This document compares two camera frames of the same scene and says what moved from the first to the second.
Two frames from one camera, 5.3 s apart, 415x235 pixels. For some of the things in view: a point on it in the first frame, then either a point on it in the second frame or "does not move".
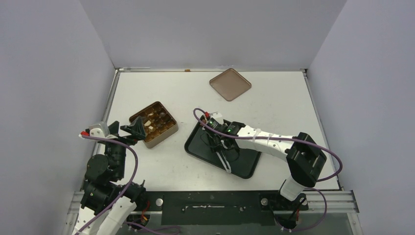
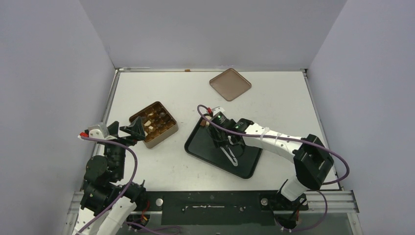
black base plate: x=221 y=207 does not move
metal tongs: x=227 y=170 -> x=234 y=159
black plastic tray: x=242 y=159 does not move
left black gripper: x=135 y=128 does not move
